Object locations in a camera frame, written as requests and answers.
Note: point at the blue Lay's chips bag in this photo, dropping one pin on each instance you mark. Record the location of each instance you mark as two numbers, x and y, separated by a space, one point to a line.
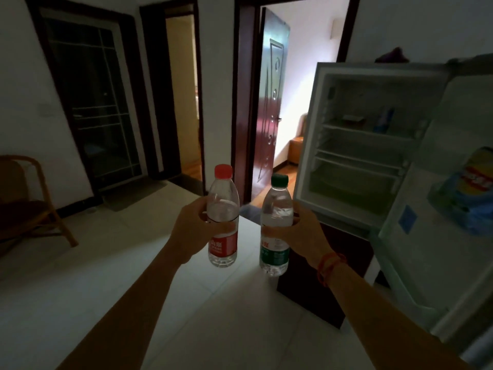
466 192

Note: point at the white refrigerator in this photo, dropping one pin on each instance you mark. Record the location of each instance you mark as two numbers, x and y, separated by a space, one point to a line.
308 296

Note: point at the purple drink can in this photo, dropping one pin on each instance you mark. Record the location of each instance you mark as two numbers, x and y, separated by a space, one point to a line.
384 120

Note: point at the dark red wooden door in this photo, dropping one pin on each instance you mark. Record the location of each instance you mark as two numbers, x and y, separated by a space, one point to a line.
271 104

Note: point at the red cap water bottle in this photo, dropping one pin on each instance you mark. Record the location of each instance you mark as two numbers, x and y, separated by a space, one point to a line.
223 200

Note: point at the grey doormat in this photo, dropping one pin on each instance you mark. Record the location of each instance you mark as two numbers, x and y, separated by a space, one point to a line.
135 194

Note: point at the bread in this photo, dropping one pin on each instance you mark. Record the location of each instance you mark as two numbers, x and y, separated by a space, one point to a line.
353 121

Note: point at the bed with red cover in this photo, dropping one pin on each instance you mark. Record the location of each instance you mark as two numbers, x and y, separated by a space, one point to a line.
303 125

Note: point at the wooden nightstand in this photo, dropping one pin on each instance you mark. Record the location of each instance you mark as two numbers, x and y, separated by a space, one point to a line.
296 150

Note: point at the rattan chair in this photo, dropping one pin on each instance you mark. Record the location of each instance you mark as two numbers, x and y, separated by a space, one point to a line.
23 215

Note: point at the green cap water bottle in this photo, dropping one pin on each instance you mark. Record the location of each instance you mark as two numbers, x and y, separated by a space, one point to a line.
276 208

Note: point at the person's right hand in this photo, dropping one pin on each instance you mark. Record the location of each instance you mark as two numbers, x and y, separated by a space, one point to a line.
308 238

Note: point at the person's left hand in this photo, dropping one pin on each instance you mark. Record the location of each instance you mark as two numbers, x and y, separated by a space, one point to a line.
190 231

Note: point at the person's right forearm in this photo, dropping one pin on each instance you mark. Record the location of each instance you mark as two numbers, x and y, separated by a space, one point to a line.
389 327

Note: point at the dark red cloth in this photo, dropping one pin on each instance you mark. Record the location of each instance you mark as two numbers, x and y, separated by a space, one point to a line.
393 56

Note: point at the dark gridded glass door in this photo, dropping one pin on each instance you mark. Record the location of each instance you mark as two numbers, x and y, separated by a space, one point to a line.
92 104

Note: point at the person's left forearm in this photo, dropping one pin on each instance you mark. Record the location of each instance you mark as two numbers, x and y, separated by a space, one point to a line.
123 319

